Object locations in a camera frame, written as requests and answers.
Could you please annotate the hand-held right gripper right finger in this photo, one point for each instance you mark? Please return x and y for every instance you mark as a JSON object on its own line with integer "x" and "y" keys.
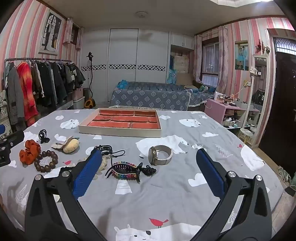
{"x": 210, "y": 171}

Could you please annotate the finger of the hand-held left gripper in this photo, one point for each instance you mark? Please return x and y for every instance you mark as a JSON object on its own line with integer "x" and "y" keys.
{"x": 2, "y": 129}

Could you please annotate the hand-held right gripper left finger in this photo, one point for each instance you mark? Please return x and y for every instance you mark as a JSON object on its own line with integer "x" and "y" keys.
{"x": 89, "y": 171}

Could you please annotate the beige scrunchie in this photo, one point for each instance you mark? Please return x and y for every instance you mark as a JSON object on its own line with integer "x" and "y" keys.
{"x": 105, "y": 162}

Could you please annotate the orange scrunchie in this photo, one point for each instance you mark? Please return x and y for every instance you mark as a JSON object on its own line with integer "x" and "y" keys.
{"x": 29, "y": 154}

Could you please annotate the colourful beaded hair claw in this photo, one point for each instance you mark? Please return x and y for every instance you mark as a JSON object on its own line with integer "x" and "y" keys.
{"x": 124, "y": 173}

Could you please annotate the beige tray with red lining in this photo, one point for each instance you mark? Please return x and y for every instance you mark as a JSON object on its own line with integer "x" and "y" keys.
{"x": 115, "y": 133}

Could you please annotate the plush pineapple hair clip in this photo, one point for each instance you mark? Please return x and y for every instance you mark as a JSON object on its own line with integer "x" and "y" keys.
{"x": 70, "y": 145}

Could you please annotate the small black hair clip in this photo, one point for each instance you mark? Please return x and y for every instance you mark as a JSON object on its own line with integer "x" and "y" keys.
{"x": 43, "y": 139}

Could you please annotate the white stool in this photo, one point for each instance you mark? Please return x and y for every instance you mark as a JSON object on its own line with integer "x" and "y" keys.
{"x": 245, "y": 133}

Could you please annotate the grey polar bear bed sheet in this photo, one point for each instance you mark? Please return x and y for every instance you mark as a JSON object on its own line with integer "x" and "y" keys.
{"x": 161, "y": 199}

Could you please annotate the pink desk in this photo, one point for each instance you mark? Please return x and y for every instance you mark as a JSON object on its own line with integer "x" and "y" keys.
{"x": 215, "y": 111}

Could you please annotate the row of hanging clothes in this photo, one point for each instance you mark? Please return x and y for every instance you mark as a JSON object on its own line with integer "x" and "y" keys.
{"x": 46, "y": 85}

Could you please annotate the black garment steamer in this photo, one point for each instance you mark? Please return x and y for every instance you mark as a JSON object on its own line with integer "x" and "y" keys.
{"x": 89, "y": 102}

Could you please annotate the pink storage box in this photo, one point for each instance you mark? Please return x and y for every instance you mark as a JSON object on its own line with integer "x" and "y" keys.
{"x": 77, "y": 99}

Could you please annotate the metal clothes rack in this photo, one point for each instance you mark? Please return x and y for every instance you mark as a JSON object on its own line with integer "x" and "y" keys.
{"x": 46, "y": 59}

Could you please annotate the white standing mirror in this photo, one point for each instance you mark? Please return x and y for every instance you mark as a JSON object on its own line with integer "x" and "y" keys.
{"x": 254, "y": 97}

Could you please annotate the blue cushion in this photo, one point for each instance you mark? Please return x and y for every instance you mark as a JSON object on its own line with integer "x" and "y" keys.
{"x": 122, "y": 84}

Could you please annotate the sofa with blue patterned cover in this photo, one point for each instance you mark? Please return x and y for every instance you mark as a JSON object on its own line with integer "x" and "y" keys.
{"x": 148, "y": 97}

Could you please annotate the dark wooden door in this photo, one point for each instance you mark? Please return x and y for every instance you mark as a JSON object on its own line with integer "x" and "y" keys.
{"x": 282, "y": 97}

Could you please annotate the blue hanging garment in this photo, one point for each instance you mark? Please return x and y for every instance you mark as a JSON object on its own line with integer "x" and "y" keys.
{"x": 171, "y": 71}

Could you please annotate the barred window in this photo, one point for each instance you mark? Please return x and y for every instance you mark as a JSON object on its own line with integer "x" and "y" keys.
{"x": 210, "y": 62}

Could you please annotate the pink floral curtain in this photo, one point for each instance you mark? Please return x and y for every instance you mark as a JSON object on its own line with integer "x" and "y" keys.
{"x": 222, "y": 62}

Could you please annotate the white sliding door wardrobe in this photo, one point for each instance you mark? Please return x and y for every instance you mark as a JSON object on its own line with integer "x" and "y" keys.
{"x": 122, "y": 51}

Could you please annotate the white upper cabinet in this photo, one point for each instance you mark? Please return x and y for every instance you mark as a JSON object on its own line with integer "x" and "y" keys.
{"x": 182, "y": 40}

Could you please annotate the red flower decoration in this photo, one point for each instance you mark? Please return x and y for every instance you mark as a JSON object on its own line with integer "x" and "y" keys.
{"x": 261, "y": 46}

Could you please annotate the round ceiling light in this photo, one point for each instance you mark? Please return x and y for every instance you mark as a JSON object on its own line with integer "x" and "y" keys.
{"x": 142, "y": 15}

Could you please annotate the framed black white wall poster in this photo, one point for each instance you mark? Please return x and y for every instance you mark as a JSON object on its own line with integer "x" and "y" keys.
{"x": 51, "y": 32}

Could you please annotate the framed couple wall photo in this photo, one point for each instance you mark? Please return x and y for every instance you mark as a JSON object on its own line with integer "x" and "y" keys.
{"x": 241, "y": 55}

